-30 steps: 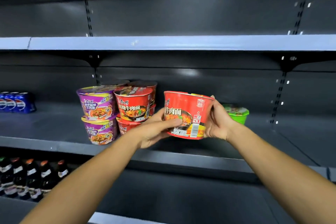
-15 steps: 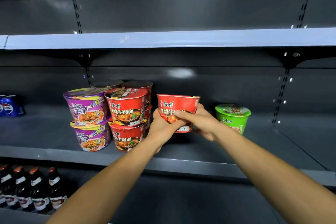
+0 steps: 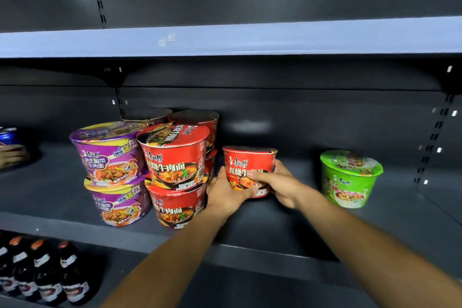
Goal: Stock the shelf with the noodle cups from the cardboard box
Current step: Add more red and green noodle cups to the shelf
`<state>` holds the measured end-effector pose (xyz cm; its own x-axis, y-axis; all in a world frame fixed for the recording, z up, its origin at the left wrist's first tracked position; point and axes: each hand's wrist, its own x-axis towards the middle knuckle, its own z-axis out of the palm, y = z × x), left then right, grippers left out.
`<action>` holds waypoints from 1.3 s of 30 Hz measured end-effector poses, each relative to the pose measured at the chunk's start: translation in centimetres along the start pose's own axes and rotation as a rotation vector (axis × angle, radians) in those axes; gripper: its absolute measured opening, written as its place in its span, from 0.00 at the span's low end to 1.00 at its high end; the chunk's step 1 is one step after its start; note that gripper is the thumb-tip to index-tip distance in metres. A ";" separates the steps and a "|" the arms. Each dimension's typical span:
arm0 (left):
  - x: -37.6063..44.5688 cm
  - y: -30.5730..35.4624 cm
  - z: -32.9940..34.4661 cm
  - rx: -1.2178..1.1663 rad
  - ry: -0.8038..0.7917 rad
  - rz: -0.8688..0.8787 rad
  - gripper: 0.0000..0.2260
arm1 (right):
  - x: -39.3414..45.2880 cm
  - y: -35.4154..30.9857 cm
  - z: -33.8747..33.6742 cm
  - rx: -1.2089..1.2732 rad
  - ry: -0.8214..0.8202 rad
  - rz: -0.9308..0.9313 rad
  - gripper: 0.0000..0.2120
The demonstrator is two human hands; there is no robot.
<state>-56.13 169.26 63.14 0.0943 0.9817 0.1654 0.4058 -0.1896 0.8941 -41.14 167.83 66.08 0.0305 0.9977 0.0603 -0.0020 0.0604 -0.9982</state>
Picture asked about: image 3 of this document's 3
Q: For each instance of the person's right hand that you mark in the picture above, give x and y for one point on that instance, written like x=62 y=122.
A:
x=285 y=187

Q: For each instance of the person's left hand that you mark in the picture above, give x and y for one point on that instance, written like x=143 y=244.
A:
x=225 y=196

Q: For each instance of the red cup noodle bowl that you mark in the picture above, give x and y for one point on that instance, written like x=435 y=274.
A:
x=175 y=206
x=173 y=156
x=196 y=118
x=245 y=159
x=210 y=163

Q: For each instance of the green cup noodle bowl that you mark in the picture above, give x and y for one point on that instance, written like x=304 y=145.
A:
x=348 y=178

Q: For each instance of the dark metal store shelving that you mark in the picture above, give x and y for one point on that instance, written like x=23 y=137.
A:
x=325 y=109

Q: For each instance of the purple cup noodle bowl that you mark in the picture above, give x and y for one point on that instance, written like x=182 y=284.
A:
x=117 y=203
x=146 y=114
x=108 y=156

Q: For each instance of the person's left forearm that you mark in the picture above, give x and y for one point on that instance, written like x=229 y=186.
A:
x=166 y=268

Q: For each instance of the person's right forearm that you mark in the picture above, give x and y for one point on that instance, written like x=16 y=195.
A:
x=379 y=257

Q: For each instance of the row of dark glass bottles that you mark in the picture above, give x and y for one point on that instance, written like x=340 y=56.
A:
x=43 y=275

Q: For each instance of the row of blue soda cans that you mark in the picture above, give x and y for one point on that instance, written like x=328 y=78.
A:
x=9 y=136

